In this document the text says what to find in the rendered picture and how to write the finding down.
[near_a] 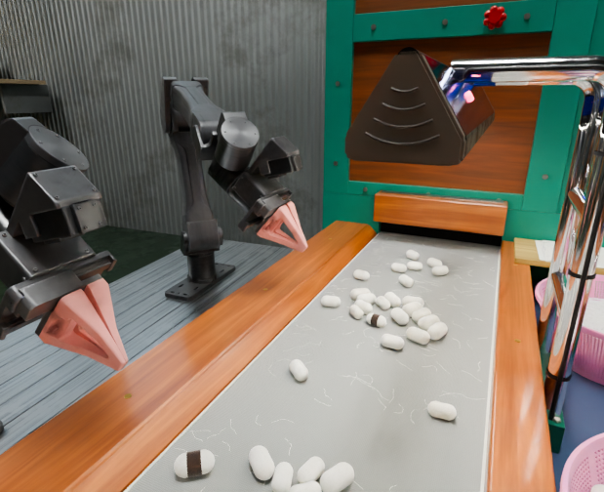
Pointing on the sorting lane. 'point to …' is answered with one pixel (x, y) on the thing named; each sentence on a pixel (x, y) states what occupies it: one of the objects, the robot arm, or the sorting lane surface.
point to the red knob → (495, 18)
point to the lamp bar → (420, 114)
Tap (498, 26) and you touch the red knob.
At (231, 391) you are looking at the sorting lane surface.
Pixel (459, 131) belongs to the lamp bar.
